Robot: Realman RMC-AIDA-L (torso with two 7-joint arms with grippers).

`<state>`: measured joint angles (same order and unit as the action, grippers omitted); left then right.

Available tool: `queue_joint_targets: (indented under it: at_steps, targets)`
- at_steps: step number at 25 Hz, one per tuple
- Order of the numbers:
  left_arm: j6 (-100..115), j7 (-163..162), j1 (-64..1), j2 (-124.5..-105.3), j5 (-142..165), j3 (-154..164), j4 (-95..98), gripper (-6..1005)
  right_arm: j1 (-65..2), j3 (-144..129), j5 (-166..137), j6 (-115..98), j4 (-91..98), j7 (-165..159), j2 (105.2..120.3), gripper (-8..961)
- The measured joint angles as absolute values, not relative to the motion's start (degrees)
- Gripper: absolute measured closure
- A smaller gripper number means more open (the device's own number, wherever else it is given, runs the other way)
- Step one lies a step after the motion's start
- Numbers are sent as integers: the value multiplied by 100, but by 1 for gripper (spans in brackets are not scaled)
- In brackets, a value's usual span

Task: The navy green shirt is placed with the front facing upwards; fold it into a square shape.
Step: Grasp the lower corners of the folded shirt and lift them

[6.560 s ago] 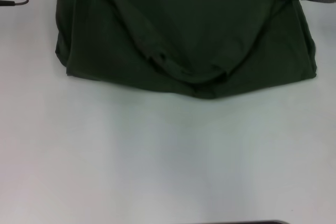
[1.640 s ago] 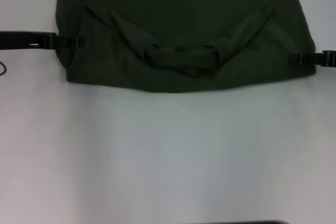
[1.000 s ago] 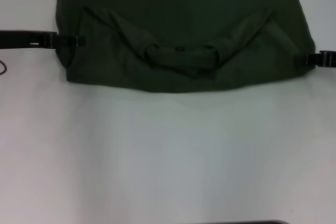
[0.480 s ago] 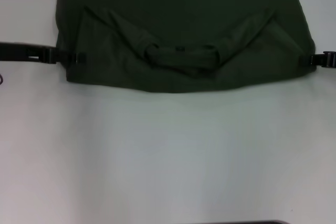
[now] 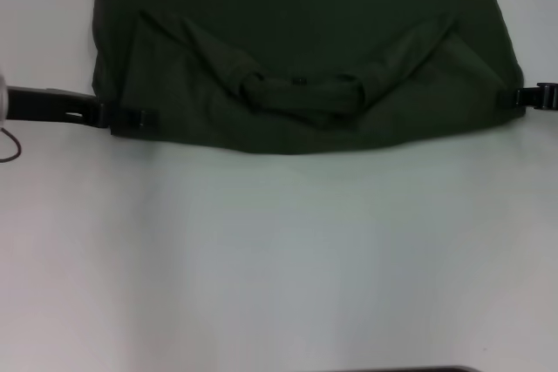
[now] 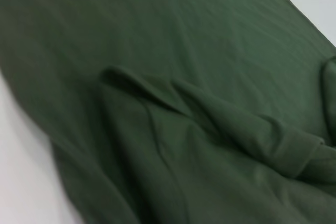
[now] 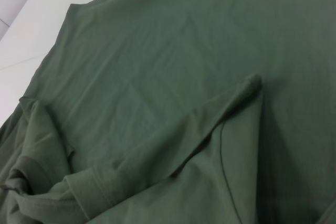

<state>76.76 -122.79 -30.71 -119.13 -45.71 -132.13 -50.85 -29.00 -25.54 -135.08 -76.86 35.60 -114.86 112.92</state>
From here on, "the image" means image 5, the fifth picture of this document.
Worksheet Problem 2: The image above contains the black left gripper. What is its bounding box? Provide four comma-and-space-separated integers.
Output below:
4, 85, 161, 132

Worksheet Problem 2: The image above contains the dark green FREE! t-shirt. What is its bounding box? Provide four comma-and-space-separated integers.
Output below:
92, 0, 527, 156

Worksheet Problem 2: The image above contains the dark left gripper cable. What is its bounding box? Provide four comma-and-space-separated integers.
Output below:
0, 126, 24, 165

